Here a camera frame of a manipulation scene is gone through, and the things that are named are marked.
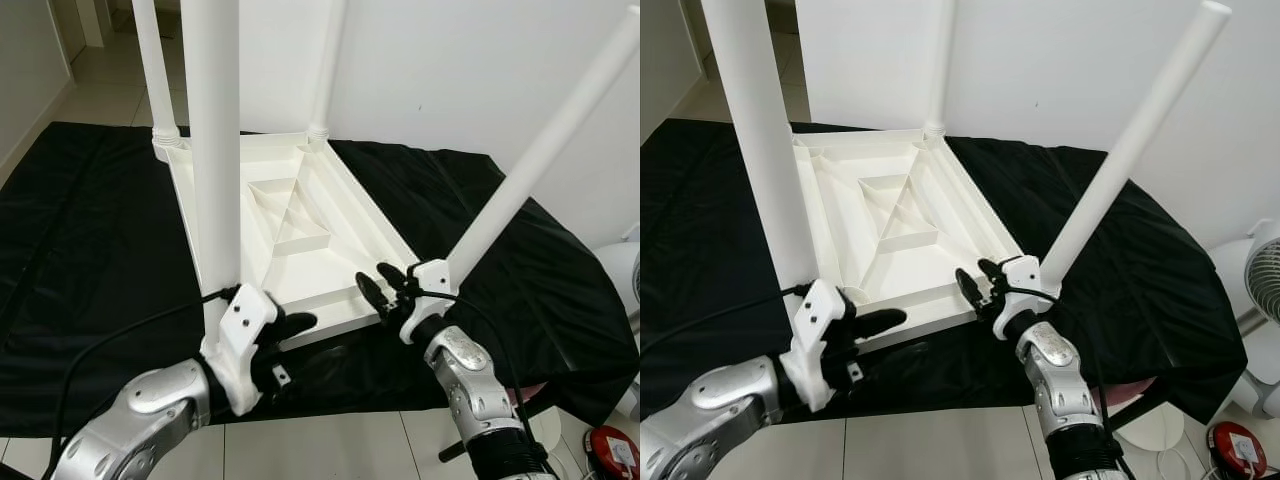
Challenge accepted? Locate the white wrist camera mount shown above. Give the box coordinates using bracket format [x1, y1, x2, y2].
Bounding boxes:
[790, 278, 856, 411]
[400, 258, 459, 346]
[995, 255, 1059, 341]
[200, 285, 281, 416]

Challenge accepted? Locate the red round floor device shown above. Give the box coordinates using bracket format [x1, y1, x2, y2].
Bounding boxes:
[588, 425, 640, 477]
[1208, 420, 1269, 477]

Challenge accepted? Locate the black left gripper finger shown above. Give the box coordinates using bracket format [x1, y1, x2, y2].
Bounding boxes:
[268, 311, 320, 343]
[285, 344, 353, 389]
[858, 341, 933, 383]
[848, 307, 910, 344]

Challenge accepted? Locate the black table cloth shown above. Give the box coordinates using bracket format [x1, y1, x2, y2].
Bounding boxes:
[640, 118, 1249, 426]
[0, 122, 640, 436]

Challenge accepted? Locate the white plastic children table top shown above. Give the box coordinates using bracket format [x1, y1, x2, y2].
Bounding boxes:
[152, 128, 426, 351]
[788, 125, 1031, 353]

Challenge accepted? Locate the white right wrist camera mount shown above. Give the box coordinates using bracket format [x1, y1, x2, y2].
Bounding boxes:
[995, 255, 1059, 341]
[400, 258, 459, 346]

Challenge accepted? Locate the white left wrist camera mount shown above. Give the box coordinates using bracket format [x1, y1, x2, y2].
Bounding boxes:
[200, 285, 281, 416]
[790, 278, 856, 411]

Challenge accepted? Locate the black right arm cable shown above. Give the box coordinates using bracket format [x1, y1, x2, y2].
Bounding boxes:
[420, 288, 526, 421]
[1010, 285, 1111, 421]

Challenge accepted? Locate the white door frame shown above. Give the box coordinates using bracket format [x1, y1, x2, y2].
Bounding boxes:
[75, 0, 111, 46]

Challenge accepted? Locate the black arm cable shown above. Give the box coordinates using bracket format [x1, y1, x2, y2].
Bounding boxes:
[640, 283, 813, 346]
[45, 288, 233, 471]
[1010, 285, 1111, 421]
[420, 288, 526, 421]

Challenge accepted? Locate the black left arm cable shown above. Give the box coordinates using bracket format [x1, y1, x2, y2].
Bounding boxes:
[640, 283, 813, 346]
[45, 288, 233, 471]

